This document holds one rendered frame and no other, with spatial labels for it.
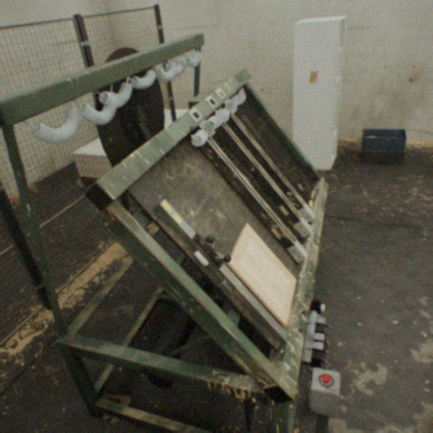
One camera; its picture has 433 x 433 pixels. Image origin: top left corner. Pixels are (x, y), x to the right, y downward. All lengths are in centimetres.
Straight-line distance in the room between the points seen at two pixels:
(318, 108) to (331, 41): 88
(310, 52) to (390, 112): 213
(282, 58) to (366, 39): 136
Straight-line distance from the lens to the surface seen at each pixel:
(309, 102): 556
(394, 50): 674
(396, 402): 299
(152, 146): 176
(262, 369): 179
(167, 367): 210
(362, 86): 686
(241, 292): 182
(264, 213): 231
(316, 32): 539
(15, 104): 164
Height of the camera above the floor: 244
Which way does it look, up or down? 31 degrees down
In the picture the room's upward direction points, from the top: 7 degrees counter-clockwise
